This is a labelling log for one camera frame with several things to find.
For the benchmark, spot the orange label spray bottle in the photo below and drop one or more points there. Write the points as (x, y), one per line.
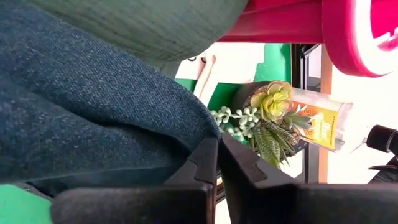
(323, 124)

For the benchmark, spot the cream tote bag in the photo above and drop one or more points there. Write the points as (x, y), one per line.
(236, 62)

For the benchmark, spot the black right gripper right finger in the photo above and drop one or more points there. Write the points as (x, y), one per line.
(295, 205)

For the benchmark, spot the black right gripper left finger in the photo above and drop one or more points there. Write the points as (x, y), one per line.
(140, 205)

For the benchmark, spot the dark blue denim jeans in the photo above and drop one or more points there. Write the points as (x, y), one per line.
(77, 109)

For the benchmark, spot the dark green garment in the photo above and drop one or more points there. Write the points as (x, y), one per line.
(140, 25)

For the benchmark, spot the green table mat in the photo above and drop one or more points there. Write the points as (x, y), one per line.
(273, 62)

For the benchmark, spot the artificial succulent plant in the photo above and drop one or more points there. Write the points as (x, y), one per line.
(273, 99)

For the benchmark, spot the red plastic laundry basket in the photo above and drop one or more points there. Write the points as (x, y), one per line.
(280, 21)

